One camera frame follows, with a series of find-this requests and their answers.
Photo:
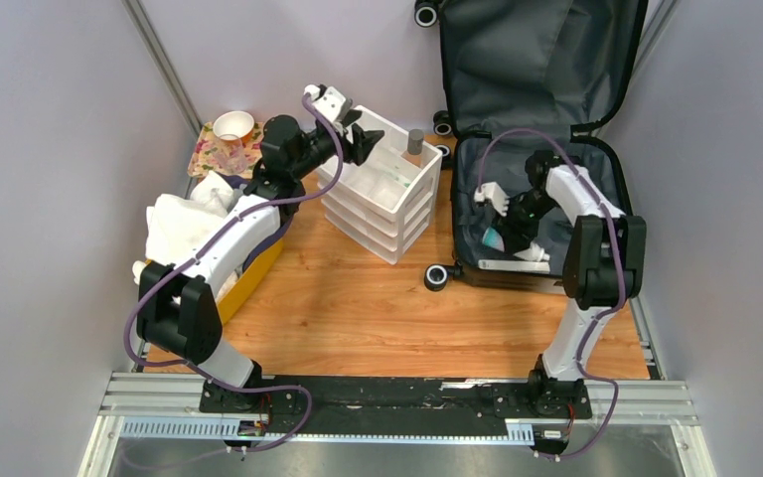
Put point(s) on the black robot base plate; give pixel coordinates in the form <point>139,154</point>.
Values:
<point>393,407</point>

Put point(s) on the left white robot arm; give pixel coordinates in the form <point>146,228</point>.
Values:
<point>177,308</point>

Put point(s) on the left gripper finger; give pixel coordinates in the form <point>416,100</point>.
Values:
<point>349,117</point>
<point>364,143</point>

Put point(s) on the white box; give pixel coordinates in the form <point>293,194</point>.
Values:
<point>521,266</point>

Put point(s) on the clear drinking glass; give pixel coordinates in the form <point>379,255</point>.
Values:
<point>233,159</point>

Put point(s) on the yellow plastic basket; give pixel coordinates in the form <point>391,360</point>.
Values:
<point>244,281</point>

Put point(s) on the small brown box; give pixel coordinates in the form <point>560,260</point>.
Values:
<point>414,147</point>

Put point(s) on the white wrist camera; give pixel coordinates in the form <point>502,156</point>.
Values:
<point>493,194</point>
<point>328,105</point>

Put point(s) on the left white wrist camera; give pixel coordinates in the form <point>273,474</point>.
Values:
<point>328,105</point>

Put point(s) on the white plastic drawer organizer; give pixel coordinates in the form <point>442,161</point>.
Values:
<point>387,203</point>

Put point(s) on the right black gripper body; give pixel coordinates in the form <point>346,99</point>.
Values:
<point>525,215</point>

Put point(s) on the white towel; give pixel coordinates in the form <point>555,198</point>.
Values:
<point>177,227</point>

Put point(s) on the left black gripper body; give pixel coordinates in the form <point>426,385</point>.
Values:
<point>323,147</point>

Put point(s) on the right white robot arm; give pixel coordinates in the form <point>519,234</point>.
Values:
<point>602,268</point>

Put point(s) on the floral serving tray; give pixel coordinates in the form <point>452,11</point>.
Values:
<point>207,152</point>

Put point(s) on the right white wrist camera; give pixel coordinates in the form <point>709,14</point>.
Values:
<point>493,194</point>

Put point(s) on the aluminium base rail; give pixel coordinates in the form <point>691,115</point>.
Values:
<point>138,405</point>

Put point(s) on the teal white tube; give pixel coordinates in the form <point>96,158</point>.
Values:
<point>517,246</point>

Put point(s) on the white black space suitcase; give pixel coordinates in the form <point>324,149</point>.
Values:
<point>519,77</point>

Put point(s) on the white orange bowl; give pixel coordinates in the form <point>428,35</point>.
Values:
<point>233,125</point>

